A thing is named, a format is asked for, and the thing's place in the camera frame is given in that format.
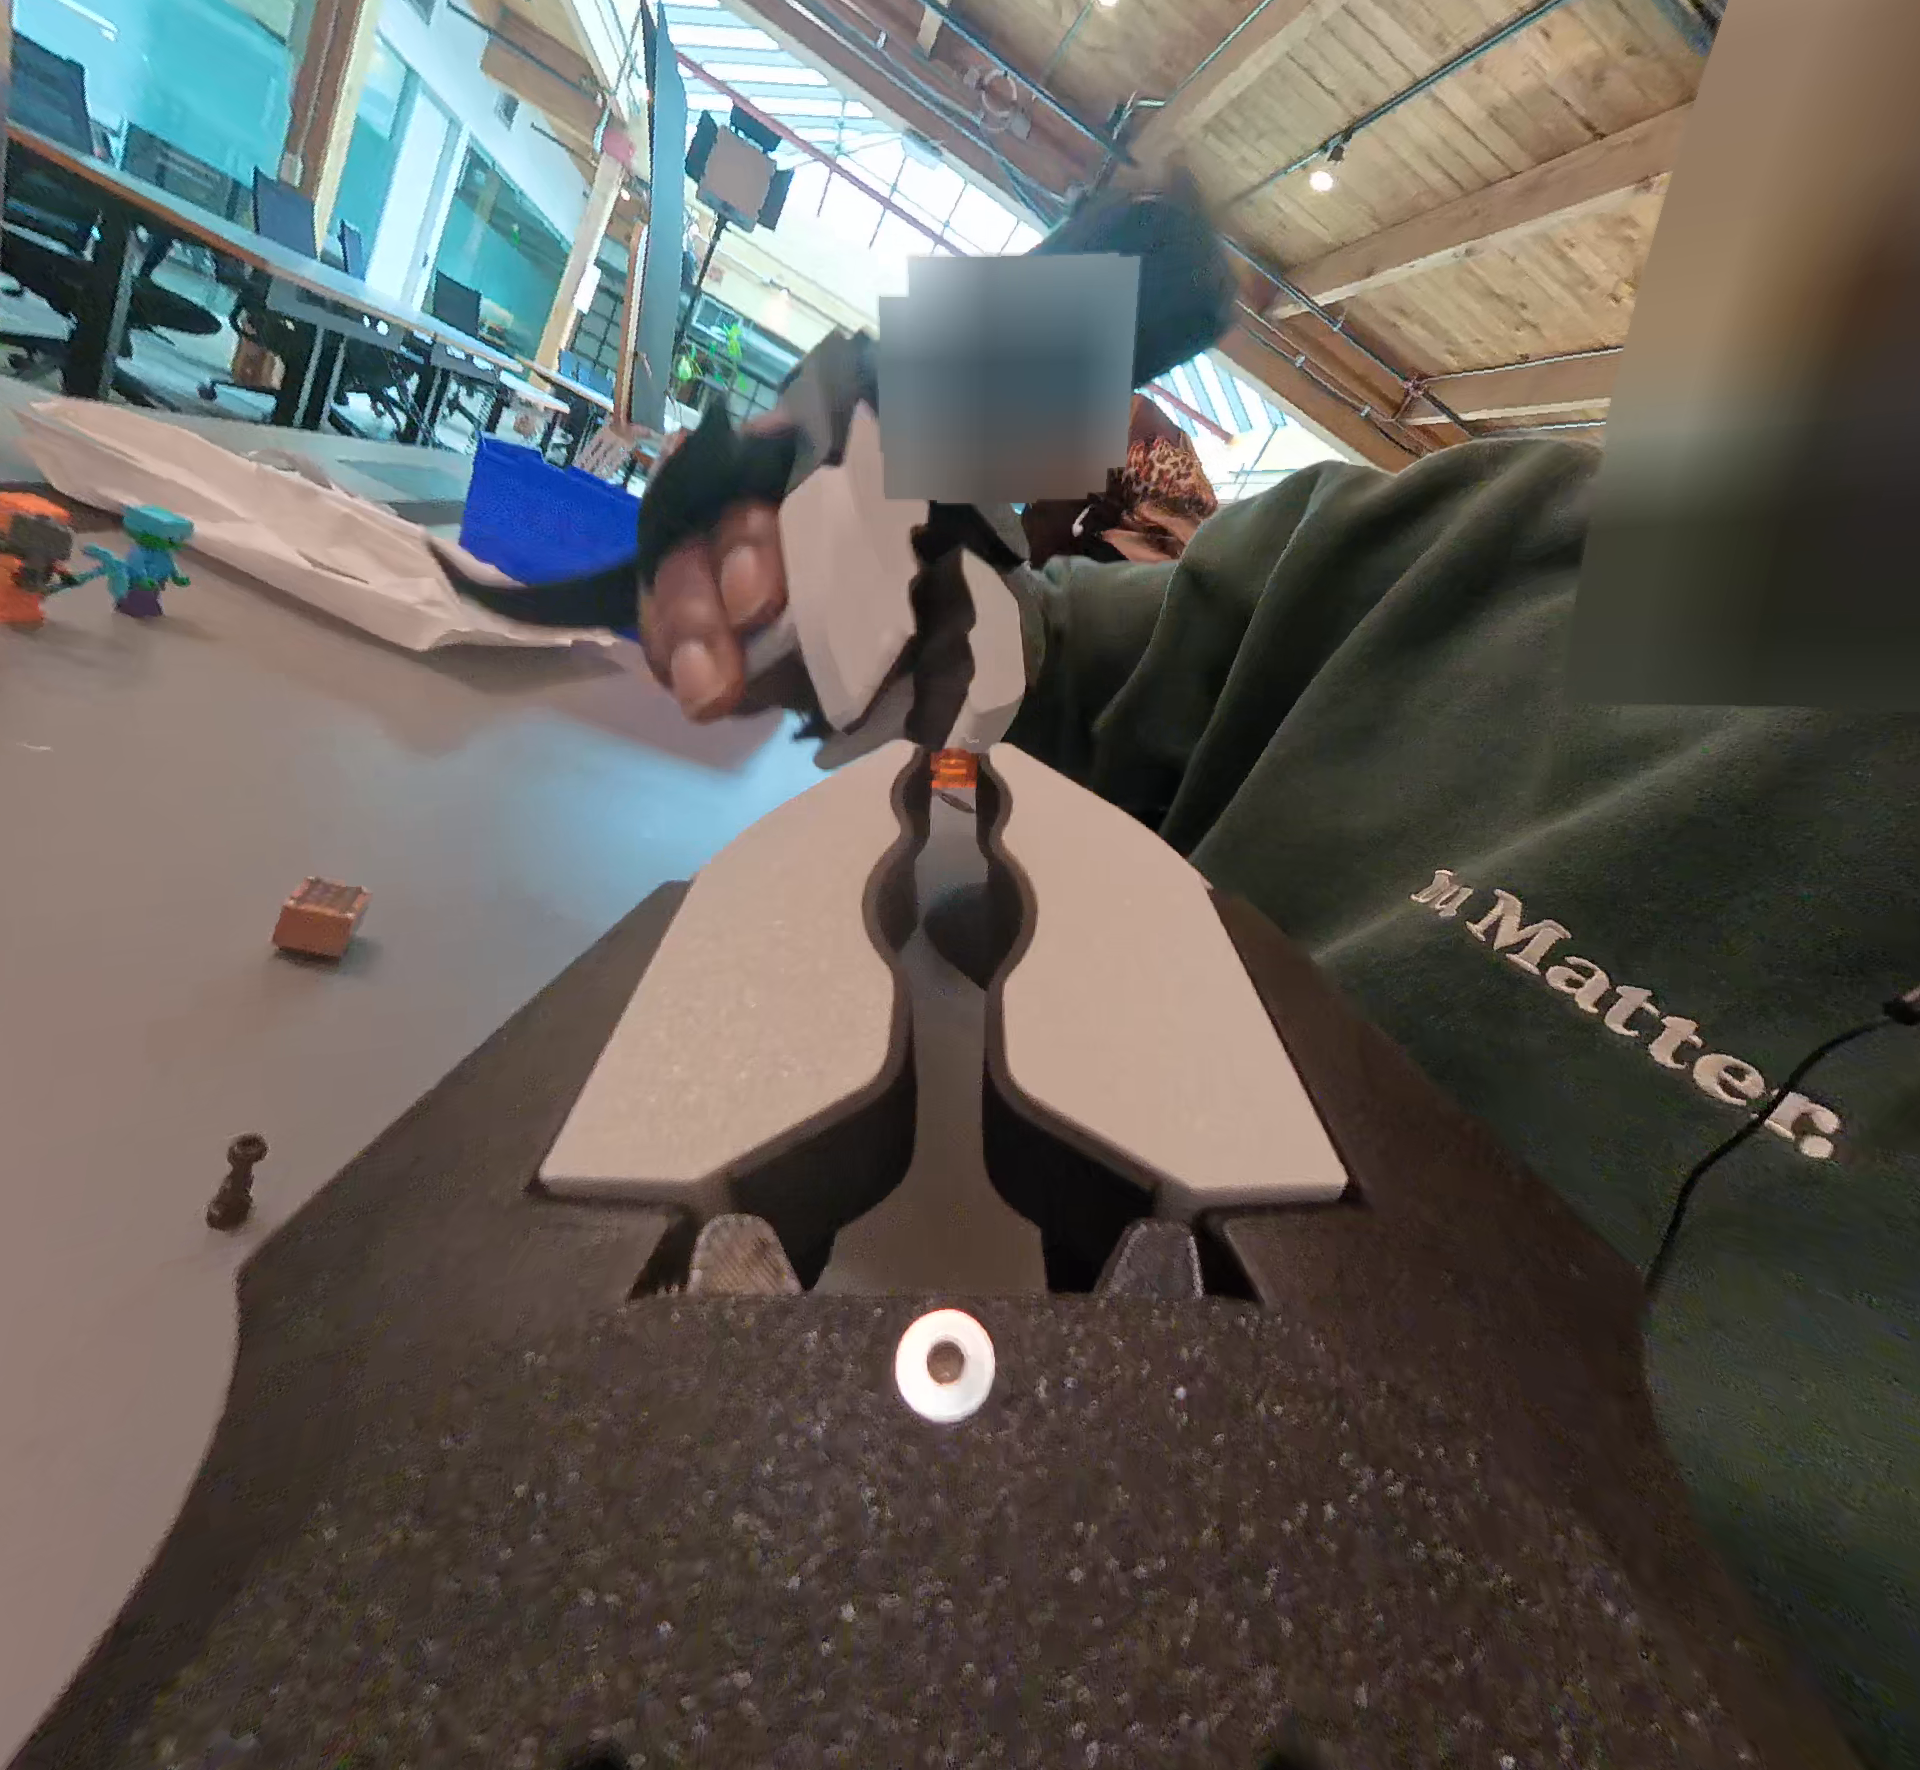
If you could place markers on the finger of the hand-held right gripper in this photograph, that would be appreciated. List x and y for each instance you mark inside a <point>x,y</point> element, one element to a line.
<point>841,570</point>
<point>997,645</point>

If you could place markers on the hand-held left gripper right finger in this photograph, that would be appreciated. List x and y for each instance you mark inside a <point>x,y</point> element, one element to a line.
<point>1154,1034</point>

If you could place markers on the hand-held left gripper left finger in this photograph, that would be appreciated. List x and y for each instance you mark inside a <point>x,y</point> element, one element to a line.
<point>734,1034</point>

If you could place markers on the transparent orange stud plate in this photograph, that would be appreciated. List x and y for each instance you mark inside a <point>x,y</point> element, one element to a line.
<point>958,770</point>

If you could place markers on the dark brown post piece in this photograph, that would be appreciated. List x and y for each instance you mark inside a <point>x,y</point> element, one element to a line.
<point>236,1184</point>

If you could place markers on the person's right forearm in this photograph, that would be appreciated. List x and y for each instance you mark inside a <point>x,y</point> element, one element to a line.
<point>1275,631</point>

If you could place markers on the person's right hand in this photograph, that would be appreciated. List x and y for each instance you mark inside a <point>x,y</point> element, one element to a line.
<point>720,615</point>

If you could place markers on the leopard print cloth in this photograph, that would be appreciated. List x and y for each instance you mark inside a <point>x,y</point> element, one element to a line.
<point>1154,474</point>

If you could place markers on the blue plastic bin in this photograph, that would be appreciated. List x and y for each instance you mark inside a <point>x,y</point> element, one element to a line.
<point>547,510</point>

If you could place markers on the tall dark panel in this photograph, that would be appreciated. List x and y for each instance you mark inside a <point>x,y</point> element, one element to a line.
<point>656,225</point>

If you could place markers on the studio light panel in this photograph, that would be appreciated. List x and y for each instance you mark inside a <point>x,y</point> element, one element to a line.
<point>734,173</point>

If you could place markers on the brown studded brick block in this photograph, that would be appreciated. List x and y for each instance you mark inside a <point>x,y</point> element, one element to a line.
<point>322,918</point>

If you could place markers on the white crumpled paper bag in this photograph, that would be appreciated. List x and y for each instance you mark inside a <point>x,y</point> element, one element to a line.
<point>300,524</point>

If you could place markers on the person's green sweatshirt torso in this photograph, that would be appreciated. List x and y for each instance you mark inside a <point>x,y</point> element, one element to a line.
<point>1726,824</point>

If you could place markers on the teal toy minifigure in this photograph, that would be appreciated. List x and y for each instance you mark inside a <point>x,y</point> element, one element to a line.
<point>147,561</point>

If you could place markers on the long office table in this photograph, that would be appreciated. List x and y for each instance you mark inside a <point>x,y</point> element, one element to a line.
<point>180,219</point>

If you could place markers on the orange toy minifigure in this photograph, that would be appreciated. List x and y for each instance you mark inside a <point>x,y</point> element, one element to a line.
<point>31,561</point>

